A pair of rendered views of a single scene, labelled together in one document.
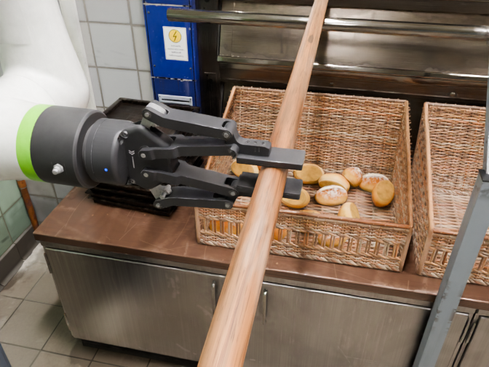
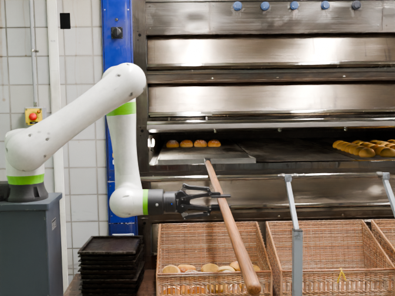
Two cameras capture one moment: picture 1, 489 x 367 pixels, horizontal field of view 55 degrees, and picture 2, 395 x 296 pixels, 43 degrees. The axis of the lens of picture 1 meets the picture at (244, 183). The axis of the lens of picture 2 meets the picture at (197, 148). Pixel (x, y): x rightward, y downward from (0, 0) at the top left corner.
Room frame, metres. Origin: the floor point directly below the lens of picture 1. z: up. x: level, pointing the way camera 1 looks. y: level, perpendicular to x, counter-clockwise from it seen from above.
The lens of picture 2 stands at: (-1.28, 0.47, 1.55)
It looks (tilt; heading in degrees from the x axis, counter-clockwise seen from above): 6 degrees down; 346
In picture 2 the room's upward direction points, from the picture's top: 1 degrees counter-clockwise
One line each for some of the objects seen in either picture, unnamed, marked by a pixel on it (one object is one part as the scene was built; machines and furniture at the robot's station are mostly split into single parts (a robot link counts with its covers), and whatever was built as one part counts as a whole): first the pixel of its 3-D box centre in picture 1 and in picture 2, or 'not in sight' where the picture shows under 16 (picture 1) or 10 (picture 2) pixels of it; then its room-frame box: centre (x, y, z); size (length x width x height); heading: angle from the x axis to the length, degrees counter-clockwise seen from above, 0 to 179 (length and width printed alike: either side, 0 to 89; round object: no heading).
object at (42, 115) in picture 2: not in sight; (35, 116); (1.56, 0.68, 1.46); 0.10 x 0.07 x 0.10; 78
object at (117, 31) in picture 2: not in sight; (116, 27); (1.45, 0.24, 1.92); 0.06 x 0.04 x 0.11; 78
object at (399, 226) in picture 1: (307, 167); (211, 259); (1.15, -0.18, 0.72); 0.56 x 0.49 x 0.28; 78
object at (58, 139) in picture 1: (79, 145); (157, 201); (0.48, 0.20, 1.18); 0.12 x 0.06 x 0.09; 167
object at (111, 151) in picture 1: (136, 154); (177, 201); (0.46, 0.12, 1.18); 0.09 x 0.07 x 0.08; 77
